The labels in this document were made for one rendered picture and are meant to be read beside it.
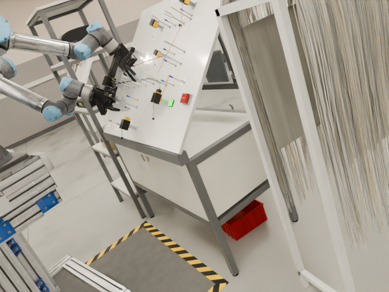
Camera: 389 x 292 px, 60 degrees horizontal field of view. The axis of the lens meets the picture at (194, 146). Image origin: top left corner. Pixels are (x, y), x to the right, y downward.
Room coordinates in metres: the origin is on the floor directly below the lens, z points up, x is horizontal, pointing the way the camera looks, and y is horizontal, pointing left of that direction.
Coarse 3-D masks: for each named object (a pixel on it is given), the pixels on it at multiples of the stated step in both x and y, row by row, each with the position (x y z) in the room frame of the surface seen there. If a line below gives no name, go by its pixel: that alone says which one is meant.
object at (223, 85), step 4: (204, 84) 2.26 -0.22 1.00; (208, 84) 2.21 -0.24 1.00; (212, 84) 2.17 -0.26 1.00; (216, 84) 2.13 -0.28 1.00; (220, 84) 2.09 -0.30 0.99; (224, 84) 2.06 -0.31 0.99; (228, 84) 2.02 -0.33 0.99; (232, 84) 1.99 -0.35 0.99; (236, 84) 1.95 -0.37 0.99; (256, 84) 1.83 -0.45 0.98; (204, 88) 2.26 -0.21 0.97; (208, 88) 2.22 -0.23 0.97; (212, 88) 2.18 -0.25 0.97; (216, 88) 2.14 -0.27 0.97; (220, 88) 2.11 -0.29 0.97; (224, 88) 2.07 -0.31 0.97; (228, 88) 2.03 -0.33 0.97; (232, 88) 2.00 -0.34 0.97; (236, 88) 1.96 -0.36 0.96; (260, 96) 1.83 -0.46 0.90
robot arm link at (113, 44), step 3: (114, 39) 1.78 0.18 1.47; (111, 42) 1.76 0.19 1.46; (114, 42) 1.77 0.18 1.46; (117, 42) 1.79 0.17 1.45; (108, 45) 1.76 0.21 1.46; (111, 45) 1.76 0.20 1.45; (114, 45) 1.77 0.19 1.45; (117, 45) 1.78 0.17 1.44; (102, 48) 1.79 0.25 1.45; (105, 48) 1.77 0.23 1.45; (108, 48) 1.76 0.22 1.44; (111, 48) 1.76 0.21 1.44; (114, 48) 1.76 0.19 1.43; (105, 51) 1.78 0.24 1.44; (108, 51) 1.77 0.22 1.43; (111, 51) 1.76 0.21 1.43
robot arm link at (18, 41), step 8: (16, 32) 1.69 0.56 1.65; (16, 40) 1.66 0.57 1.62; (24, 40) 1.68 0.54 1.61; (32, 40) 1.70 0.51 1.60; (40, 40) 1.72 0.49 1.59; (48, 40) 1.74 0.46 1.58; (56, 40) 1.77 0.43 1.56; (8, 48) 1.65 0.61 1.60; (16, 48) 1.67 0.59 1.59; (24, 48) 1.68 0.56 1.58; (32, 48) 1.70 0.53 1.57; (40, 48) 1.71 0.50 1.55; (48, 48) 1.73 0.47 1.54; (56, 48) 1.75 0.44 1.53; (64, 48) 1.77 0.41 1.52; (72, 48) 1.78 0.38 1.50; (64, 56) 1.79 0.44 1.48; (72, 56) 1.80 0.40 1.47
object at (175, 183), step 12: (156, 168) 1.98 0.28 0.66; (168, 168) 1.81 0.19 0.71; (180, 168) 1.67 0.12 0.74; (156, 180) 2.07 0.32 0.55; (168, 180) 1.88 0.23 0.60; (180, 180) 1.73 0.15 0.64; (168, 192) 1.97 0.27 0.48; (180, 192) 1.80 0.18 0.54; (192, 192) 1.65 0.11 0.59; (180, 204) 1.87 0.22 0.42; (192, 204) 1.71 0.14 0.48; (204, 216) 1.62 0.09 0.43
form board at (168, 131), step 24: (168, 0) 2.51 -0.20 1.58; (192, 0) 2.17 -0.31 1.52; (216, 0) 1.90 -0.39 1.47; (144, 24) 2.75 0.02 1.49; (168, 24) 2.33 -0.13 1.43; (192, 24) 2.03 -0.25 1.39; (216, 24) 1.78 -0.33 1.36; (144, 48) 2.55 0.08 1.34; (168, 48) 2.18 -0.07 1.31; (192, 48) 1.90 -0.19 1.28; (144, 72) 2.36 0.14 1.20; (168, 72) 2.03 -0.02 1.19; (192, 72) 1.78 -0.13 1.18; (120, 96) 2.58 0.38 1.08; (144, 96) 2.19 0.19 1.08; (168, 96) 1.90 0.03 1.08; (120, 120) 2.38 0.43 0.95; (144, 120) 2.04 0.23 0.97; (168, 120) 1.78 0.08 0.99; (168, 144) 1.67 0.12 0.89
